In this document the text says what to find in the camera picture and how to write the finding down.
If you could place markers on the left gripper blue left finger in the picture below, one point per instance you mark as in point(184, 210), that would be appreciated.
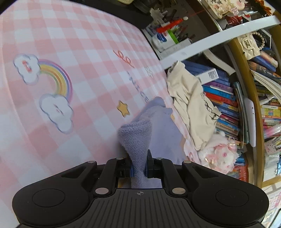
point(110, 173)

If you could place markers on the white bookshelf frame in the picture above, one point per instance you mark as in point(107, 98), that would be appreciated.
point(185, 49)

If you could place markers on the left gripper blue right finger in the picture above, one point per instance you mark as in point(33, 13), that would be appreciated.
point(167, 172)

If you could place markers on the white pink plush bunny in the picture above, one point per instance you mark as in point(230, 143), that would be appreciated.
point(219, 154)

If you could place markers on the white lotion bottle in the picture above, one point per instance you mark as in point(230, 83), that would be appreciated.
point(163, 41)

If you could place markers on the white quilted purse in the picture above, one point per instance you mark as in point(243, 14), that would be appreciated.
point(249, 46)

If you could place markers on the pink checkered cartoon desk mat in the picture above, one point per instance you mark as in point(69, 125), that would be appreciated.
point(71, 76)

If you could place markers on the cream canvas tote bag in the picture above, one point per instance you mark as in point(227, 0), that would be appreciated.
point(196, 110)

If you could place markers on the purple and pink knit sweater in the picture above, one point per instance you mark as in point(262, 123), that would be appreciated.
point(153, 130)

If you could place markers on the row of colourful books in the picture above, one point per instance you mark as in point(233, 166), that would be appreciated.
point(225, 97)

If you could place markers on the white boxed book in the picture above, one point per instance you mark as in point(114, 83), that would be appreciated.
point(208, 76)

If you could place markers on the pink floral decoration card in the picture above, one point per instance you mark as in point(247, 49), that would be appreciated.
point(220, 8)

